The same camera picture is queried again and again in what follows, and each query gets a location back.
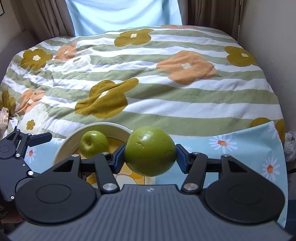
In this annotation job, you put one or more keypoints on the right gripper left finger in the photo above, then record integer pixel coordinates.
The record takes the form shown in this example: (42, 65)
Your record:
(106, 165)

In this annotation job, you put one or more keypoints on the light blue window cloth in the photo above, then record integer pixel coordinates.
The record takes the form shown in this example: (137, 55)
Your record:
(97, 17)

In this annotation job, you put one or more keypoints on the crumpled pink white wrapper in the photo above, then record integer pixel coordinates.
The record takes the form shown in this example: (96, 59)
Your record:
(4, 118)

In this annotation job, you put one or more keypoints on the white plastic bag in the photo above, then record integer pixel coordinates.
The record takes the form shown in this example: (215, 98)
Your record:
(290, 146)

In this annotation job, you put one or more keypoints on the green apple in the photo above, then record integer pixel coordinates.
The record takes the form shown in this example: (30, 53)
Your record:
(150, 151)
(93, 143)

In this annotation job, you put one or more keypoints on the brown curtain right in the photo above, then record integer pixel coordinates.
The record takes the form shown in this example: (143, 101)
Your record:
(223, 15)

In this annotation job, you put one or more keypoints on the blue daisy tablecloth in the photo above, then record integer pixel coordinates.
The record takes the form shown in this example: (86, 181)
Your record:
(258, 147)

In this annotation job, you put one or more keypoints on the cream ceramic bowl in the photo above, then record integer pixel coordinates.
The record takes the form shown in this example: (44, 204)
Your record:
(116, 135)

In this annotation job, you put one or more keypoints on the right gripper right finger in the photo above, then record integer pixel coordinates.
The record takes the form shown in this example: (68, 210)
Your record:
(194, 166)

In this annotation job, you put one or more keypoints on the floral striped duvet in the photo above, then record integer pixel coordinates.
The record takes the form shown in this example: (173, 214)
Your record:
(185, 80)

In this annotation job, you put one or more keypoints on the grey bed headboard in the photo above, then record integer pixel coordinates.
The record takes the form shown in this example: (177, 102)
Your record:
(23, 41)

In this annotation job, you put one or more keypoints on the brown curtain left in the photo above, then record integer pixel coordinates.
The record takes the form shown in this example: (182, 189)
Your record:
(44, 19)

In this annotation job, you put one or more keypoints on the brown curtain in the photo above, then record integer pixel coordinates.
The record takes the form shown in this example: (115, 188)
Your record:
(223, 15)
(44, 19)

